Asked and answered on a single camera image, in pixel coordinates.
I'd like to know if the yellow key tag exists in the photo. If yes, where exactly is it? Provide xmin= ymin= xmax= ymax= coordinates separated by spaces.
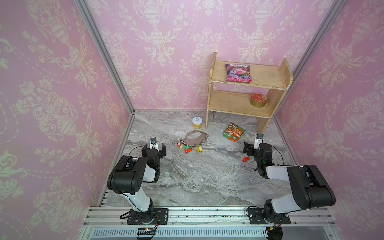
xmin=197 ymin=146 xmax=204 ymax=153

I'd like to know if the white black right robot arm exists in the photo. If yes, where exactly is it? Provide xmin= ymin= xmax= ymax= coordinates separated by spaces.
xmin=243 ymin=142 xmax=336 ymax=224

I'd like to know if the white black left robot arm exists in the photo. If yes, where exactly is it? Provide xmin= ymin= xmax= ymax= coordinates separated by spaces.
xmin=107 ymin=144 xmax=169 ymax=225

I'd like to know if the green orange noodle packet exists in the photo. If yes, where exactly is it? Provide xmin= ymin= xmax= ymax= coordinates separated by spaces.
xmin=223 ymin=123 xmax=246 ymax=143

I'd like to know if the red-lidded gold tin can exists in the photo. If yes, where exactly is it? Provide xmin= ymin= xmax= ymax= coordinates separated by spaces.
xmin=250 ymin=94 xmax=268 ymax=108

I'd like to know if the white-lidded yellow can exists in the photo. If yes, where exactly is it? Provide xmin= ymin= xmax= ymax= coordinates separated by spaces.
xmin=192 ymin=117 xmax=203 ymax=130

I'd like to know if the wooden two-tier shelf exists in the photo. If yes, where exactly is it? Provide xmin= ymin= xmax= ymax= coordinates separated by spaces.
xmin=205 ymin=52 xmax=294 ymax=134

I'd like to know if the pink snack packet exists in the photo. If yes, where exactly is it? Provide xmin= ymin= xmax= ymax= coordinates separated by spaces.
xmin=226 ymin=64 xmax=253 ymax=83

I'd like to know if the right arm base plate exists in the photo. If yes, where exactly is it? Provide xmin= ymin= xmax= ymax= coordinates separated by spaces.
xmin=245 ymin=206 xmax=291 ymax=225

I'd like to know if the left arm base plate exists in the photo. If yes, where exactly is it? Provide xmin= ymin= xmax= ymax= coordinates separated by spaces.
xmin=127 ymin=208 xmax=169 ymax=225

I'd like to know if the aluminium front rail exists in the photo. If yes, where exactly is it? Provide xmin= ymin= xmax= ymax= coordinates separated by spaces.
xmin=78 ymin=206 xmax=343 ymax=240

